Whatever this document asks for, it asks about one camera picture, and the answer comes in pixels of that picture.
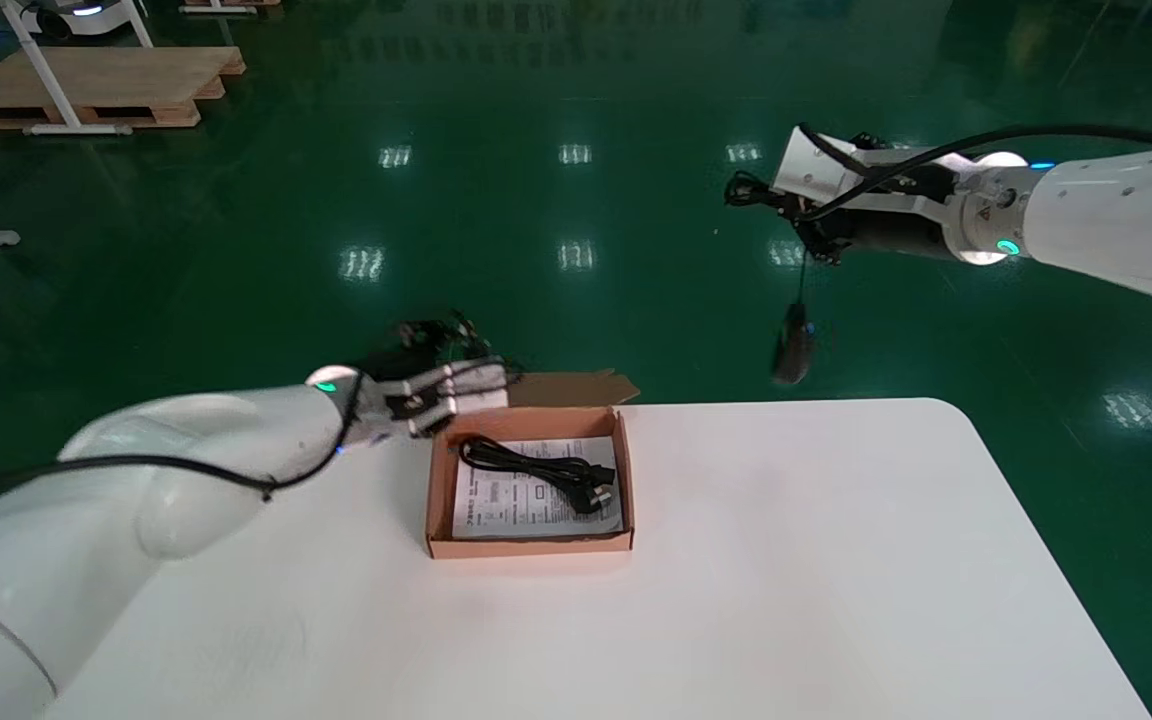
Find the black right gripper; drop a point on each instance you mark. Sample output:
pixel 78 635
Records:
pixel 886 225

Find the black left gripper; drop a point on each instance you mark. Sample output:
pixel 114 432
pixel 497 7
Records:
pixel 436 362

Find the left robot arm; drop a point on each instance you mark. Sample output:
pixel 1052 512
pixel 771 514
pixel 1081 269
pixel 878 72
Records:
pixel 136 470

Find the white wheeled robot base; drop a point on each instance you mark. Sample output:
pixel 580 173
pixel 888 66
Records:
pixel 86 12

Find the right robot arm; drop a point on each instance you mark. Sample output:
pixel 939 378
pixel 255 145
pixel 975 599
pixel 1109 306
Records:
pixel 1116 220

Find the open brown cardboard box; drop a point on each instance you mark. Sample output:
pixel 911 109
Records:
pixel 446 500

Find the white printed instruction sheet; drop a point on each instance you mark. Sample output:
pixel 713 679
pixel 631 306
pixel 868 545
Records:
pixel 506 500

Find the small wooden pallet edge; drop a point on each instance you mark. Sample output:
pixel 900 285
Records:
pixel 231 4

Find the large wooden pallet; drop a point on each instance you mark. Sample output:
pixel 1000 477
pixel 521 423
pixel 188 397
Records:
pixel 106 85

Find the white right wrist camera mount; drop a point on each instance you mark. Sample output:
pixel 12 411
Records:
pixel 816 165

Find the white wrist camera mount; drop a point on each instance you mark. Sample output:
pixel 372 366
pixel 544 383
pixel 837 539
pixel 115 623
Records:
pixel 816 165
pixel 476 400

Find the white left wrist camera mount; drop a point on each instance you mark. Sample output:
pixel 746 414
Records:
pixel 476 400

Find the white table leg frame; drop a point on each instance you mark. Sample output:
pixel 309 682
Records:
pixel 41 70

